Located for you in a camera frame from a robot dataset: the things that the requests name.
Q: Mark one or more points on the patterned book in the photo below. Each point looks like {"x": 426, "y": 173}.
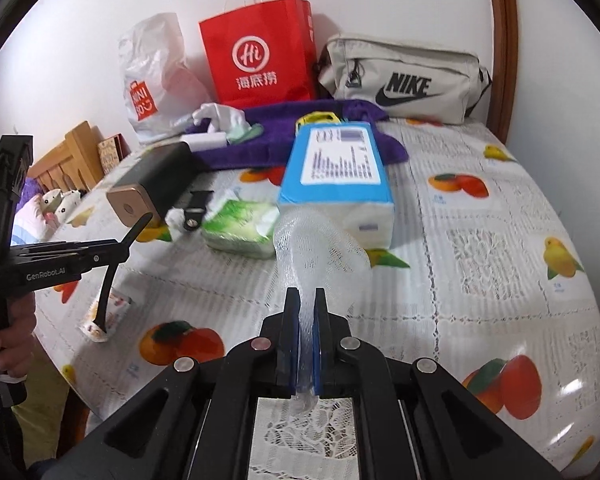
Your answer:
{"x": 111, "y": 152}

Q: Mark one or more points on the purple towel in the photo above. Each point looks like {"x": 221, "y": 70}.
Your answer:
{"x": 270, "y": 150}

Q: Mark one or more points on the small white cloth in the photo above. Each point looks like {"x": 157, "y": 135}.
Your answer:
{"x": 174, "y": 219}

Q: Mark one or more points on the pastel striped bedding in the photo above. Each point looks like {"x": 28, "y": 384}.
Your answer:
{"x": 30, "y": 222}

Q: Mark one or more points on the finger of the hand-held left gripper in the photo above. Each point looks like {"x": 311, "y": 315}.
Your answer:
{"x": 104, "y": 305}
{"x": 135, "y": 230}

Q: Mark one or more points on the green tissue pack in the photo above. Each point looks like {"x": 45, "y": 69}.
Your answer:
{"x": 240, "y": 230}

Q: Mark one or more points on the blue tissue pack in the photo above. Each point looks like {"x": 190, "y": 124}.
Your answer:
{"x": 340, "y": 185}

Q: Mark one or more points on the purple plush toy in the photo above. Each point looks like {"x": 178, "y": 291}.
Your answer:
{"x": 32, "y": 192}

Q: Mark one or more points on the grey waist bag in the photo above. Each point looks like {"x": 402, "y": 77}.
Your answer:
{"x": 405, "y": 75}

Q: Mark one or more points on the white foam net sleeve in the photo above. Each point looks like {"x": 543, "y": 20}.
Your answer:
{"x": 315, "y": 245}

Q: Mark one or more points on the mint green cloth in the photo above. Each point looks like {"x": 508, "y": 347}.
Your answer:
{"x": 245, "y": 134}

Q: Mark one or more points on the wooden headboard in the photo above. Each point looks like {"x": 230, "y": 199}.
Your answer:
{"x": 75, "y": 155}

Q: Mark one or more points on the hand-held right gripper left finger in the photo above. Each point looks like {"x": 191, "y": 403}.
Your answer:
{"x": 286, "y": 360}

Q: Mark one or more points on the dark green gift box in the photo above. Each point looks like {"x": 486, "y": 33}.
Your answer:
{"x": 155, "y": 175}

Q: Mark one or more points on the red paper bag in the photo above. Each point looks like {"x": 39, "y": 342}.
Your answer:
{"x": 260, "y": 60}

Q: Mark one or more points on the fruit print packet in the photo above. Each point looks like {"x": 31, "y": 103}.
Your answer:
{"x": 120, "y": 307}

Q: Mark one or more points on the white spotted plush toy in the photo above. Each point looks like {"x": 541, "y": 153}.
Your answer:
{"x": 60, "y": 205}

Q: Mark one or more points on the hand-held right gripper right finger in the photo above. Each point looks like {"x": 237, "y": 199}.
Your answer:
{"x": 325, "y": 360}

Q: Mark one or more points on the person's left hand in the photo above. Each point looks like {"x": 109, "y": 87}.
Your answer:
{"x": 15, "y": 345}

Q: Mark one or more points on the white plastic shopping bag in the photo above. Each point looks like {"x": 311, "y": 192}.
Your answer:
{"x": 155, "y": 85}

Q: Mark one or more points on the fruit print tablecloth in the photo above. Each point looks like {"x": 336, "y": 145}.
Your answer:
{"x": 480, "y": 260}

